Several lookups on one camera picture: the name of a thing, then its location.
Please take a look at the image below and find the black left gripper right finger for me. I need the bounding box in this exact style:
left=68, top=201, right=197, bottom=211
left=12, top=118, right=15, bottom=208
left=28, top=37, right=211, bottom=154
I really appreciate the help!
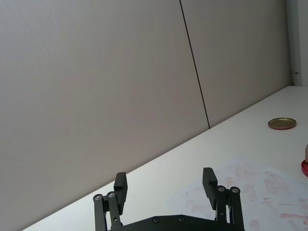
left=202, top=167, right=245, bottom=231

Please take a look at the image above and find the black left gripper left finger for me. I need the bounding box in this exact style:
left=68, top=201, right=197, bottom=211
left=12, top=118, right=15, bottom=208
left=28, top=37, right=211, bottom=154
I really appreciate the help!
left=93, top=171, right=128, bottom=231

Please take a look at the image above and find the round gold tin lid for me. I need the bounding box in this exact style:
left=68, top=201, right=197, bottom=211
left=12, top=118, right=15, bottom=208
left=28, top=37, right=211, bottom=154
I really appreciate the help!
left=268, top=117, right=297, bottom=131

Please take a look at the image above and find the red stamp with wooden handle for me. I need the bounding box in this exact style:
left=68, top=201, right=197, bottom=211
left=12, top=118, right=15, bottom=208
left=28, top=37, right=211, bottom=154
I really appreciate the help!
left=300, top=144, right=308, bottom=178

